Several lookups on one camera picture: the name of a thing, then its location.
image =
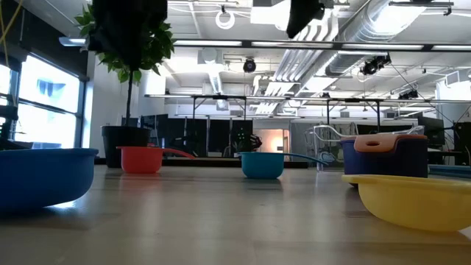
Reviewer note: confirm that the potted green leafy tree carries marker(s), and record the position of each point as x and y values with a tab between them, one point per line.
125	147

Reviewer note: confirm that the black ceiling camera cluster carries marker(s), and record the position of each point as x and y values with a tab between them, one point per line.
373	65

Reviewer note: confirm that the navy measuring cup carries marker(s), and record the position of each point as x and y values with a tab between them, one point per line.
404	162

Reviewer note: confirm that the black rig frame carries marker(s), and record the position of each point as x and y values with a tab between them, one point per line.
336	46

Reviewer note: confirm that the royal blue measuring cup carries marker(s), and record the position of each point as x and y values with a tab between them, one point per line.
44	176

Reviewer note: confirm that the black workstation frame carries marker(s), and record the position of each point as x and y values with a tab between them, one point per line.
221	97
353	100

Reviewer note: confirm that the large window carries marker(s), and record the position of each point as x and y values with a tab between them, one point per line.
48	106

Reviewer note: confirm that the black round ceiling reel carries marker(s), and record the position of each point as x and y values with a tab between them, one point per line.
249	65

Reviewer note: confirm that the white tube lamp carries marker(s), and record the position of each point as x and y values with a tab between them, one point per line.
73	41

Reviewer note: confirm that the teal measuring cup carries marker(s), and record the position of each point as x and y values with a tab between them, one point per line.
262	165

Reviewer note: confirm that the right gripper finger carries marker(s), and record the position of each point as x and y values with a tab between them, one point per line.
303	14

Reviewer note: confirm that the clear plastic basket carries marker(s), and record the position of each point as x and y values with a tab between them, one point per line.
320	147

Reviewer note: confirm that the yellow measuring cup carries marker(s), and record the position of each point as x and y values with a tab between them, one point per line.
416	202

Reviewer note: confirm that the blue horizontal bar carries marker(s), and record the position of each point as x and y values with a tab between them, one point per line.
449	171

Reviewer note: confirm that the silver ceiling duct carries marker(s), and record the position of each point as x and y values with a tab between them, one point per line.
368	29

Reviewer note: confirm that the red measuring cup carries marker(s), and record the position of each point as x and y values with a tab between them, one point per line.
141	160

